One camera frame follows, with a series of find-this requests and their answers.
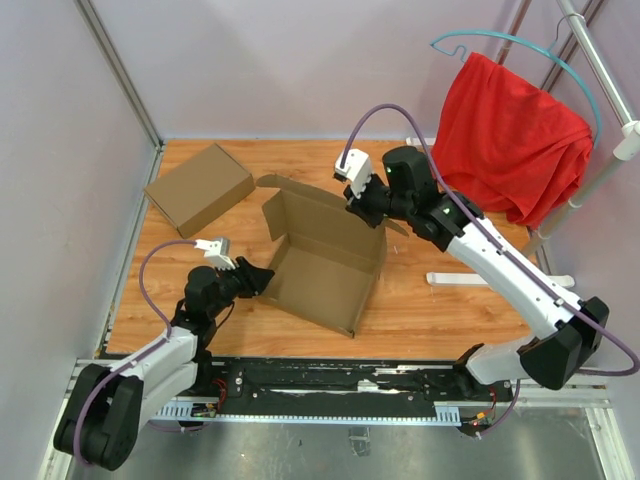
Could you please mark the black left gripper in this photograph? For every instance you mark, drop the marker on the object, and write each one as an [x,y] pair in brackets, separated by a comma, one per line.
[256,284]

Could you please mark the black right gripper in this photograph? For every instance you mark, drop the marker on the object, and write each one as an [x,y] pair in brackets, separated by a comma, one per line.
[357,206]

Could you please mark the brown cardboard box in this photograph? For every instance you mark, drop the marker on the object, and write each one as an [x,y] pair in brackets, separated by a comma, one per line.
[194,194]
[328,261]

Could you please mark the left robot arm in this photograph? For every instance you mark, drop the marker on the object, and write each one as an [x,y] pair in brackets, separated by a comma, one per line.
[110,404]

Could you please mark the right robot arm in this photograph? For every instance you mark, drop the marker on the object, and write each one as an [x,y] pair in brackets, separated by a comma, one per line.
[559,343]

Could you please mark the folded brown cardboard box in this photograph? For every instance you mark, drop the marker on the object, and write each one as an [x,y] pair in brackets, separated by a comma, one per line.
[194,194]

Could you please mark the red cloth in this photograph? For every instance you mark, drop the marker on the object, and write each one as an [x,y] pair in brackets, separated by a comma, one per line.
[509,146]

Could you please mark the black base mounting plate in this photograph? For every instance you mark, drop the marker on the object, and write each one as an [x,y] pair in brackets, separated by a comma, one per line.
[325,380]

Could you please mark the teal clothes hanger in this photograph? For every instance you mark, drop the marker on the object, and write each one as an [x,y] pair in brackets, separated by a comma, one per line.
[461,51]

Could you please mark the white clothes rack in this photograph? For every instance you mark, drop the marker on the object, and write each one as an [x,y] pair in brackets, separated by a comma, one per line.
[543,74]

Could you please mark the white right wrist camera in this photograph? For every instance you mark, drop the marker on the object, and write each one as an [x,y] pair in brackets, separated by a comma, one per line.
[354,166]

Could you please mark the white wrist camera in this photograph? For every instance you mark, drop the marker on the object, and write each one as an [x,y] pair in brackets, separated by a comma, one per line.
[354,166]
[216,252]

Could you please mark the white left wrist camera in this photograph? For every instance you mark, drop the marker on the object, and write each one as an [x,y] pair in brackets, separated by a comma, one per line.
[216,252]

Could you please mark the grey slotted cable duct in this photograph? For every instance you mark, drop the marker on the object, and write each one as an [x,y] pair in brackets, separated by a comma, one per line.
[375,411]

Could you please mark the aluminium frame rail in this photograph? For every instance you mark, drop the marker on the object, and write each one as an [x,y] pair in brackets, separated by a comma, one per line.
[476,418]

